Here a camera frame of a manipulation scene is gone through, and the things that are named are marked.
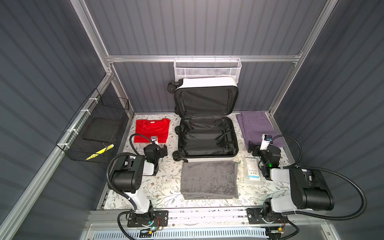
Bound floral table mat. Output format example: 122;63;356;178
129;114;290;209

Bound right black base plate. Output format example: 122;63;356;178
246;208;287;225

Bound left black corrugated cable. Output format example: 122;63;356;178
106;133;157;240

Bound white wire mesh basket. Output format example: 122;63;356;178
173;57;242;83

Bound white vented panel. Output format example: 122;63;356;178
89;227;270;240

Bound black wire mesh basket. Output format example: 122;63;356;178
56;90;130;164

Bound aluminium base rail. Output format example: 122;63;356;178
86;205;328;229

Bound purple pants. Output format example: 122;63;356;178
236;111;278;150

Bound grey towel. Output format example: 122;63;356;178
180;161;239;200

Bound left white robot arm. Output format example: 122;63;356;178
106;144;168;215

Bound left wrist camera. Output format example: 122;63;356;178
151;136;158;145

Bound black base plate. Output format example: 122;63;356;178
246;208;287;225
127;211;169;228

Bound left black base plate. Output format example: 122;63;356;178
127;211;169;228

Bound red folded t-shirt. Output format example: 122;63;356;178
135;119;171;144

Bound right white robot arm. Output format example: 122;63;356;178
248;141;335;217

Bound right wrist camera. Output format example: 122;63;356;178
260;134;273;151

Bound black corrugated cable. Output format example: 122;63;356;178
106;133;157;240
269;134;368;222

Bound white hard-shell suitcase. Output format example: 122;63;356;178
167;77;239;163

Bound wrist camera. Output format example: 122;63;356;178
260;134;273;151
151;136;158;145

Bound right black corrugated cable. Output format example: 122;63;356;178
269;134;368;222

